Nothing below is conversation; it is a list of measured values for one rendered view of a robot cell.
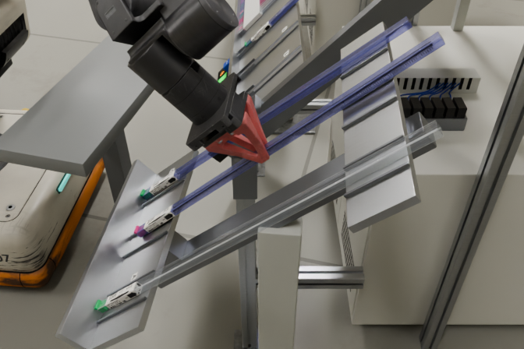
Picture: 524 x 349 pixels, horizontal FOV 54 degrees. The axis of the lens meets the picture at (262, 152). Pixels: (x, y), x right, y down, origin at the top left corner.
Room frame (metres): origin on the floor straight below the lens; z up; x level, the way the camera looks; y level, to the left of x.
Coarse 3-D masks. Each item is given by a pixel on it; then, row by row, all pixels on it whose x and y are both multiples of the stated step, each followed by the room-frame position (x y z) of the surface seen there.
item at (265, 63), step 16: (288, 0) 1.16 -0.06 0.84; (272, 16) 1.16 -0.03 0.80; (288, 16) 1.08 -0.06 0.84; (256, 32) 1.16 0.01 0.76; (272, 32) 1.08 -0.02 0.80; (288, 32) 1.01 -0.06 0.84; (256, 48) 1.08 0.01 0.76; (272, 48) 1.00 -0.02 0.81; (288, 48) 0.94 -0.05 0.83; (304, 48) 0.91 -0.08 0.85; (240, 64) 1.07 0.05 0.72; (256, 64) 1.00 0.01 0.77; (272, 64) 0.94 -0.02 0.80; (288, 64) 0.88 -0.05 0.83; (256, 80) 0.93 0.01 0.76; (272, 80) 0.87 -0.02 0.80
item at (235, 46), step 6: (240, 0) 1.43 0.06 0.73; (234, 30) 1.23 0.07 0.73; (234, 36) 1.19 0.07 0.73; (240, 36) 1.22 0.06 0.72; (234, 42) 1.16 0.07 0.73; (240, 42) 1.19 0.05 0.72; (234, 48) 1.13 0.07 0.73; (240, 48) 1.16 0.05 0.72; (234, 54) 1.11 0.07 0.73; (234, 60) 1.08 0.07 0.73; (228, 66) 1.06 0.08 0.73; (234, 66) 1.05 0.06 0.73; (228, 72) 1.02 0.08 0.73
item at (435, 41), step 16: (416, 48) 0.49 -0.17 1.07; (432, 48) 0.49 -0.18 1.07; (400, 64) 0.49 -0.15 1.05; (368, 80) 0.50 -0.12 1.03; (384, 80) 0.49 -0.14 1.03; (352, 96) 0.49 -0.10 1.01; (320, 112) 0.50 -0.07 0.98; (336, 112) 0.49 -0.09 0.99; (304, 128) 0.50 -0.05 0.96; (272, 144) 0.50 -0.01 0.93; (240, 160) 0.52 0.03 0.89; (224, 176) 0.51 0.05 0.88; (192, 192) 0.52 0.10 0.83; (208, 192) 0.51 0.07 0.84; (176, 208) 0.51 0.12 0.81; (144, 224) 0.53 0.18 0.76
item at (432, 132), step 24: (408, 144) 0.37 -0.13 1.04; (360, 168) 0.37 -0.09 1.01; (312, 192) 0.38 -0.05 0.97; (264, 216) 0.39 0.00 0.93; (288, 216) 0.38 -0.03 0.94; (216, 240) 0.39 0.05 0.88; (240, 240) 0.38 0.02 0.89; (168, 264) 0.40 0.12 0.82; (192, 264) 0.39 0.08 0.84; (144, 288) 0.39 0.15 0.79
